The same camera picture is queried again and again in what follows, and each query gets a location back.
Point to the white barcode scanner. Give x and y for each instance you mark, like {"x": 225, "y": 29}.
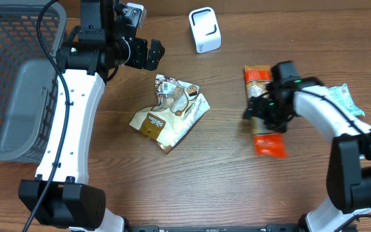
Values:
{"x": 205, "y": 29}

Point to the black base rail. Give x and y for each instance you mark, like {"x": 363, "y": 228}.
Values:
{"x": 211, "y": 229}

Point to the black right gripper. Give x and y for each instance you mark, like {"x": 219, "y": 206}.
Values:
{"x": 262, "y": 113}

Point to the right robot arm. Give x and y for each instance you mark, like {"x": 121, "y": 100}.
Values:
{"x": 276, "y": 95}

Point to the grey plastic shopping basket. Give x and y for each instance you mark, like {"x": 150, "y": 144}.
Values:
{"x": 28, "y": 88}

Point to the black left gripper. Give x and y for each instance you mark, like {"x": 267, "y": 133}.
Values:
{"x": 139, "y": 52}

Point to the white brown snack pouch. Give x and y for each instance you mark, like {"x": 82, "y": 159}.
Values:
{"x": 180, "y": 106}

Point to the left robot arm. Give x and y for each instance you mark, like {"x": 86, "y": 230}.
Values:
{"x": 59, "y": 195}

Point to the teal wipes packet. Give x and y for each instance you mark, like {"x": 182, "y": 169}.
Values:
{"x": 342, "y": 95}

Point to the orange biscuit package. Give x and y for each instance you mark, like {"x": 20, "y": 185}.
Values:
{"x": 266, "y": 142}

